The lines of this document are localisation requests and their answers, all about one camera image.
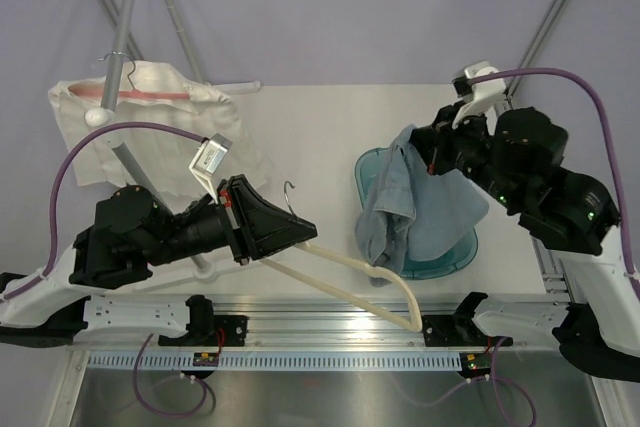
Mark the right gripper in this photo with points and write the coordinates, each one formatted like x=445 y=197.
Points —
x=437 y=139

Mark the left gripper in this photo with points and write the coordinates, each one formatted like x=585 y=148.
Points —
x=257 y=227

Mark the white pleated skirt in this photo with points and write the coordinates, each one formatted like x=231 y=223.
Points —
x=164 y=156

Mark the cream velvet hanger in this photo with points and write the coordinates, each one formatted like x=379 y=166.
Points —
x=328 y=267

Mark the pink hanger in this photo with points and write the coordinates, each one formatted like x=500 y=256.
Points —
x=153 y=81

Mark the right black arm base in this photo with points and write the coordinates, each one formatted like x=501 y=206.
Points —
x=457 y=329

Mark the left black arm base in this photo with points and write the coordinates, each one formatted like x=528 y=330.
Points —
x=206 y=328

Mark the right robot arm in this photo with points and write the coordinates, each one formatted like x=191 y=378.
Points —
x=573 y=215

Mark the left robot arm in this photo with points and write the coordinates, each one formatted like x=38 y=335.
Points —
x=132 y=233

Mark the teal plastic bin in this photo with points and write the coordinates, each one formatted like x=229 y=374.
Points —
x=425 y=227

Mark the grey clothes rack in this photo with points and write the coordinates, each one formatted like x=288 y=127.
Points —
x=203 y=270

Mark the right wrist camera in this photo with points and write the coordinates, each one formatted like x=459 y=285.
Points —
x=478 y=95

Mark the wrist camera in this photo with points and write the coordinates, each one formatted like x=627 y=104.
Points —
x=207 y=159
x=478 y=95

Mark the aluminium mounting rail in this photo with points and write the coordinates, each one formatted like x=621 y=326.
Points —
x=325 y=319

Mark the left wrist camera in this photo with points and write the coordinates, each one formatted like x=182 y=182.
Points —
x=207 y=159

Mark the white slotted cable duct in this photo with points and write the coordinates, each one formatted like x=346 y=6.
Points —
x=278 y=361

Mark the aluminium frame post right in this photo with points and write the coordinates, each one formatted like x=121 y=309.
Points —
x=543 y=33

